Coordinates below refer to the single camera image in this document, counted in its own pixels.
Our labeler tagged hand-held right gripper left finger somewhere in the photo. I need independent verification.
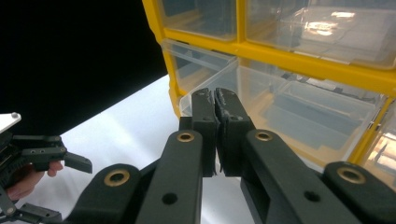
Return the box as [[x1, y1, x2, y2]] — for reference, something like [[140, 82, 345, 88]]
[[178, 88, 219, 178]]

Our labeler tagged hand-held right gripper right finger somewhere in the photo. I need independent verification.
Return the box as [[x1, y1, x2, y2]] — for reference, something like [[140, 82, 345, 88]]
[[214, 87, 257, 177]]

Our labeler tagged yellow black organizer cabinet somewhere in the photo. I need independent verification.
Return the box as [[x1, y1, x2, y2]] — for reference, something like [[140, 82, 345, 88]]
[[141, 0, 396, 188]]

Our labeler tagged clear plastic screw drawer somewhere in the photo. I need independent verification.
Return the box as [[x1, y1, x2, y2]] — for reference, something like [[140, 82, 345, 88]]
[[178, 57, 387, 169]]

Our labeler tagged white table cover sheet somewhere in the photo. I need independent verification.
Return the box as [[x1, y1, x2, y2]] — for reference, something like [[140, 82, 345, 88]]
[[12, 74, 256, 224]]

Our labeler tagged grid of clear cabinet drawers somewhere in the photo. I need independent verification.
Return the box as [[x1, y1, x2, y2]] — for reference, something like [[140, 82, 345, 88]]
[[155, 0, 396, 188]]

